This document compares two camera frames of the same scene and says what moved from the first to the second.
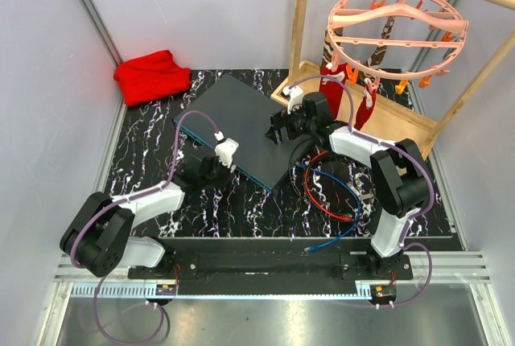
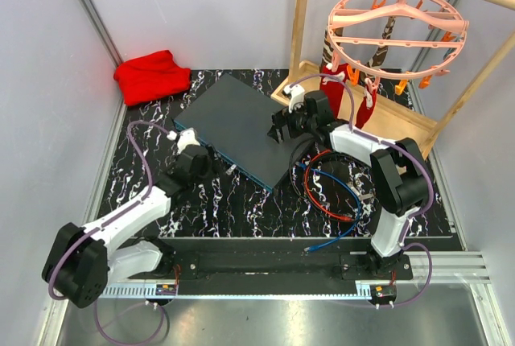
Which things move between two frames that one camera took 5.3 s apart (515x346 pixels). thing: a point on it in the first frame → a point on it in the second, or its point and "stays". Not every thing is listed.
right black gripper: x=278 y=121 stays
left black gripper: x=225 y=170 → x=209 y=167
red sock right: x=365 y=107 stays
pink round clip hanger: x=397 y=32 stays
